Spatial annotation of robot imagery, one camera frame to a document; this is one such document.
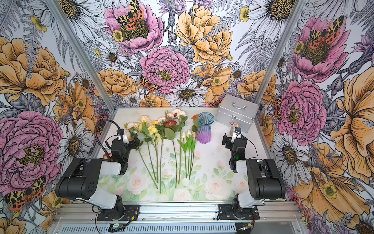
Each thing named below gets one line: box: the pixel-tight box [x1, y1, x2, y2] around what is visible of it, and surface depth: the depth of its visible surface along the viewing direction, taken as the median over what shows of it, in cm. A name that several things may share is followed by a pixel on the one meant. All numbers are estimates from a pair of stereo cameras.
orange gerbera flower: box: [190, 114, 200, 133], surface depth 110 cm
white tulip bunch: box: [177, 129, 197, 181], surface depth 101 cm
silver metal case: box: [215, 93, 260, 134], surface depth 104 cm
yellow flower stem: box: [137, 120, 164, 194], surface depth 102 cm
